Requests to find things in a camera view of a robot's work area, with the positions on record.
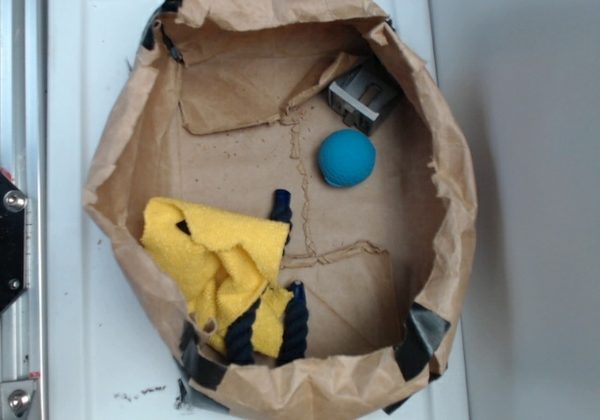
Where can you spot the white plastic tray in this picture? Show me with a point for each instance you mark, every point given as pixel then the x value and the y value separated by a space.
pixel 106 359

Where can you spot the brown paper bag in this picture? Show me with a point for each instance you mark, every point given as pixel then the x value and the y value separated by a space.
pixel 353 342

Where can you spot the yellow microfiber cloth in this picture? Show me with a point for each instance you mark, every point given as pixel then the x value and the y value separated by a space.
pixel 224 263

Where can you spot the blue rubber ball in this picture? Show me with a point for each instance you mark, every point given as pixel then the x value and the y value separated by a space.
pixel 346 158

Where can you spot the grey metal block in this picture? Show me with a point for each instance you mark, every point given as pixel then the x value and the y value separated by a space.
pixel 364 96

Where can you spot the aluminium frame rail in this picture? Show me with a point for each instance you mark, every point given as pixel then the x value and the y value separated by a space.
pixel 24 393

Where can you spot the black mounting bracket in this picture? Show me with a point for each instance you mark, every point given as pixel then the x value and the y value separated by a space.
pixel 12 242

